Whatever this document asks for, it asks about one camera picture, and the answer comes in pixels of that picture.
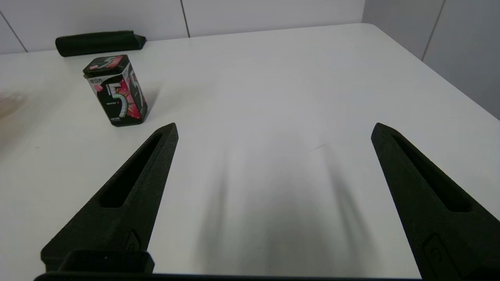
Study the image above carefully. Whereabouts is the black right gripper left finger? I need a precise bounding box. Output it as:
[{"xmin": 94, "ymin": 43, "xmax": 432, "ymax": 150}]
[{"xmin": 41, "ymin": 123, "xmax": 179, "ymax": 272}]

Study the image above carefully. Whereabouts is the black fabric pouch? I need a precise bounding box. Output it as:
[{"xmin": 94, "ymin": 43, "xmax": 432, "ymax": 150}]
[{"xmin": 55, "ymin": 30, "xmax": 147, "ymax": 57}]

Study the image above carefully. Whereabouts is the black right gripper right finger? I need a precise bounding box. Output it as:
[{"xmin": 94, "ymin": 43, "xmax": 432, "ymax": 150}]
[{"xmin": 371, "ymin": 123, "xmax": 500, "ymax": 281}]

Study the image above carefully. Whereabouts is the black red chewing gum can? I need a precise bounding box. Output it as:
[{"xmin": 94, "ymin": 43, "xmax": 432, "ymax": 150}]
[{"xmin": 82, "ymin": 55, "xmax": 148, "ymax": 127}]

